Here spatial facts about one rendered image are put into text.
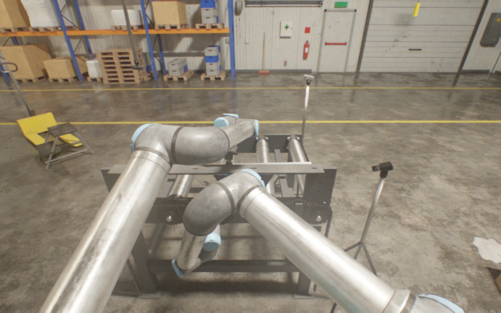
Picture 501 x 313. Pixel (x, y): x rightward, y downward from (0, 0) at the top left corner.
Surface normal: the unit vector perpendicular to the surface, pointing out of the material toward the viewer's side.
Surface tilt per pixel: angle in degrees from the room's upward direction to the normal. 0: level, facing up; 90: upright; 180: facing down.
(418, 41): 90
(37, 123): 90
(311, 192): 90
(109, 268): 69
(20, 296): 0
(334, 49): 90
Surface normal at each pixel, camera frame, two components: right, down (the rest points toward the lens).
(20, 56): 0.00, 0.50
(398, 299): -0.45, -0.89
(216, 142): 0.69, -0.11
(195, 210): -0.46, -0.14
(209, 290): 0.00, -0.87
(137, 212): 0.86, -0.13
